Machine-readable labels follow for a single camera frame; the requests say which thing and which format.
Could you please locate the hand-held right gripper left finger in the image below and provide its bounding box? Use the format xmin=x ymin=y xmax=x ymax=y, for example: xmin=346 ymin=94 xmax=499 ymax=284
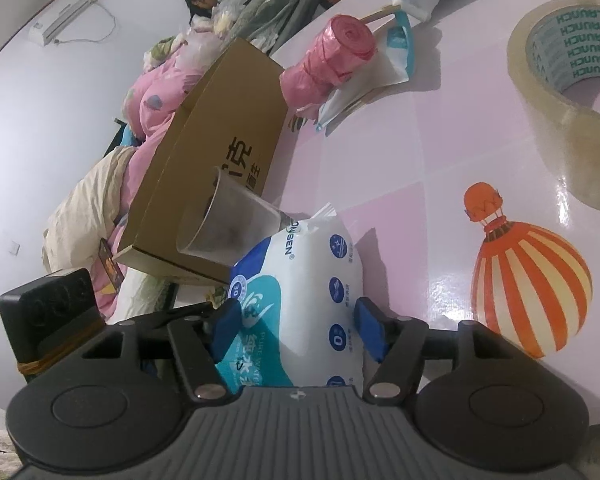
xmin=77 ymin=297 xmax=244 ymax=404

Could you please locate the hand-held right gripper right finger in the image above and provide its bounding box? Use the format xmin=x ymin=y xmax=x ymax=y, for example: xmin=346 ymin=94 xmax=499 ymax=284
xmin=354 ymin=296 xmax=522 ymax=407

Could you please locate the white blue wet wipes pack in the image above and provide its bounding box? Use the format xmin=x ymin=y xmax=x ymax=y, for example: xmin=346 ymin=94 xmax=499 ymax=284
xmin=227 ymin=203 xmax=367 ymax=397

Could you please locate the brown cardboard box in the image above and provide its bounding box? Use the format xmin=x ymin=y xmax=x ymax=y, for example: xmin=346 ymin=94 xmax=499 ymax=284
xmin=112 ymin=37 xmax=289 ymax=287

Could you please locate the blue white face mask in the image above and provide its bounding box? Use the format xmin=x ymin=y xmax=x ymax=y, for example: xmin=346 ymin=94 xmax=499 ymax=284
xmin=315 ymin=10 xmax=416 ymax=134

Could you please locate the pink garbage bag roll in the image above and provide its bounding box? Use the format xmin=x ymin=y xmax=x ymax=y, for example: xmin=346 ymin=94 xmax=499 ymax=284
xmin=279 ymin=14 xmax=379 ymax=112

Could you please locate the clear plastic cup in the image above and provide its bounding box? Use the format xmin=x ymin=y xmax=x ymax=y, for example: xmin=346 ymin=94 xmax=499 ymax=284
xmin=175 ymin=165 xmax=294 ymax=267

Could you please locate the beige blanket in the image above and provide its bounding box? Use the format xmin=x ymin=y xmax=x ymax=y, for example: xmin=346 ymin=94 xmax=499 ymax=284
xmin=42 ymin=147 xmax=142 ymax=277

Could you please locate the pink printed tablecloth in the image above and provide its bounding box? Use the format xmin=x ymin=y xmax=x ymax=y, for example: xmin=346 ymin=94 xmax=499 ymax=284
xmin=170 ymin=0 xmax=600 ymax=441

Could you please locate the pink quilt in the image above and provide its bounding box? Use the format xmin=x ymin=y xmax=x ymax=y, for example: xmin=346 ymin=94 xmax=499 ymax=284
xmin=91 ymin=24 xmax=222 ymax=322

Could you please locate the clear packing tape roll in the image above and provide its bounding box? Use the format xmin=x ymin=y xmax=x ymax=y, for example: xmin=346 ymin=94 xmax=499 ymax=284
xmin=507 ymin=0 xmax=600 ymax=217

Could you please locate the white air conditioner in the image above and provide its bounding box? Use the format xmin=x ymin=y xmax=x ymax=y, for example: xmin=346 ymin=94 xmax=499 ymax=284
xmin=27 ymin=0 xmax=104 ymax=47

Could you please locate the clear plastic bag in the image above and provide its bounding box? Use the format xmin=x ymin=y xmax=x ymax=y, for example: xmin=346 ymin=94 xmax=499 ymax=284
xmin=190 ymin=0 xmax=248 ymax=61

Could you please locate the air conditioner power cable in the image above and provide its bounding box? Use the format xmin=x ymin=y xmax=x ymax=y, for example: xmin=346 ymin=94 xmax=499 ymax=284
xmin=54 ymin=7 xmax=117 ymax=46

